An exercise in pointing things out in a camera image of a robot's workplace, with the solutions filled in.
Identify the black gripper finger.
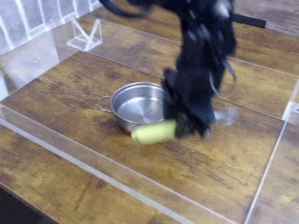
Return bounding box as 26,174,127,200
162,68,184,138
176,87,215,138

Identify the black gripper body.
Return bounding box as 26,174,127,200
171,0,236,95

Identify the stainless steel pot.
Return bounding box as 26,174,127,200
98,82,164,132

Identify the black strip on table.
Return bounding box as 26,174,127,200
234,14,267,28

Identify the clear acrylic triangular stand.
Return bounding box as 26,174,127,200
67,19,103,52

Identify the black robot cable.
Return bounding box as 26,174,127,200
98,0,156,18

